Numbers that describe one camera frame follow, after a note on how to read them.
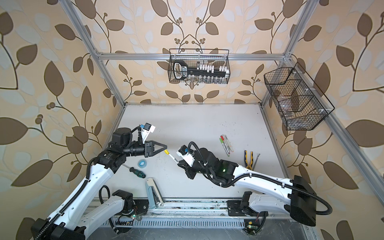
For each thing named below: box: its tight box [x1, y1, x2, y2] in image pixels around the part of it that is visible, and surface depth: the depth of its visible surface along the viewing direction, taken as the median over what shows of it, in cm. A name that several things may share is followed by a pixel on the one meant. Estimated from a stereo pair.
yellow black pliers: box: [244, 150, 254, 170], surface depth 93 cm
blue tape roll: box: [137, 159, 148, 169], surface depth 91 cm
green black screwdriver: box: [129, 167, 146, 179], surface depth 86 cm
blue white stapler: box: [145, 177, 165, 209], surface depth 77 cm
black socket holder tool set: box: [173, 60, 229, 80], surface depth 84 cm
